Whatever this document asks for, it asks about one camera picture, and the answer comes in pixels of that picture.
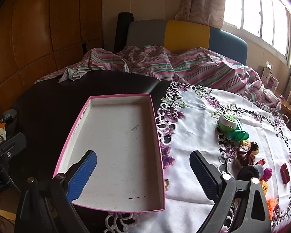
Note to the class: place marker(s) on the grey yellow blue headboard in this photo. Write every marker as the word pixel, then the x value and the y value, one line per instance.
pixel 186 34

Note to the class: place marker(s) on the orange cube block toy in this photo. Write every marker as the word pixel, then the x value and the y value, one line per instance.
pixel 271 207

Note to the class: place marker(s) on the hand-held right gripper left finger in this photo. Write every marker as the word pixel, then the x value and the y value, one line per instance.
pixel 83 177

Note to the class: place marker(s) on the pink cardboard box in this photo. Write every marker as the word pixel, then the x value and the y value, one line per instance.
pixel 116 138

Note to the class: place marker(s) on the black grey cylinder toy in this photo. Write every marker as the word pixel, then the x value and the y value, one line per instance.
pixel 247 173

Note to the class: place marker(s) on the wooden desk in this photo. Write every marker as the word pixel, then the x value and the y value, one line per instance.
pixel 287 106

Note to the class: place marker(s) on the wooden wardrobe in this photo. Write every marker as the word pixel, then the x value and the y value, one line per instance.
pixel 38 29

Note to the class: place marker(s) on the green plastic stamp toy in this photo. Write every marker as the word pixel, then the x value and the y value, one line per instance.
pixel 240 136

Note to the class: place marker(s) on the white carton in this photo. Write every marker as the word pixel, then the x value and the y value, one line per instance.
pixel 266 74

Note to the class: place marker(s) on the yellow oval toy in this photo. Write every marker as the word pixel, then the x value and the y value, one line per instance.
pixel 246 142

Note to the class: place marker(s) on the grey object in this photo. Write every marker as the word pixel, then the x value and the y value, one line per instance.
pixel 9 114

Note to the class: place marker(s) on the purple perforated toy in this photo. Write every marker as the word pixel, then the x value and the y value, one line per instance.
pixel 267 173

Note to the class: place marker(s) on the white embroidered tablecloth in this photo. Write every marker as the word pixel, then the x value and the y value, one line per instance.
pixel 196 131

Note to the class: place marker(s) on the dark brown pumpkin toy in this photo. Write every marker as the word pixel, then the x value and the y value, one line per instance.
pixel 245 156

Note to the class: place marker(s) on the red puzzle piece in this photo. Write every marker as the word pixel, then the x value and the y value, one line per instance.
pixel 285 174

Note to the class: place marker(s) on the purple carton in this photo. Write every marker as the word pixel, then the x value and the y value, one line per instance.
pixel 274 82

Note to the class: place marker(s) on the green white round toy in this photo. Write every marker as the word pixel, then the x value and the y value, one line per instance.
pixel 226 122

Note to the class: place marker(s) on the small red whistle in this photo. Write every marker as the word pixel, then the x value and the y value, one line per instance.
pixel 260 162

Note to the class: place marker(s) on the black rolled mat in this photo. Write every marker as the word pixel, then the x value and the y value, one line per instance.
pixel 122 29

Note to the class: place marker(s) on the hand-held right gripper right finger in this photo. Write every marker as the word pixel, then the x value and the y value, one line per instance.
pixel 203 174

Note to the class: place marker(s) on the white cup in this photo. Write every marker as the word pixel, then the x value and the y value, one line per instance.
pixel 285 119

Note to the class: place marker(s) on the orange tag toy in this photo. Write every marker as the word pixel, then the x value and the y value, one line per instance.
pixel 264 188

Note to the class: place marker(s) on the pink striped blanket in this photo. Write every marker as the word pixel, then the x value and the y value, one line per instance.
pixel 196 68

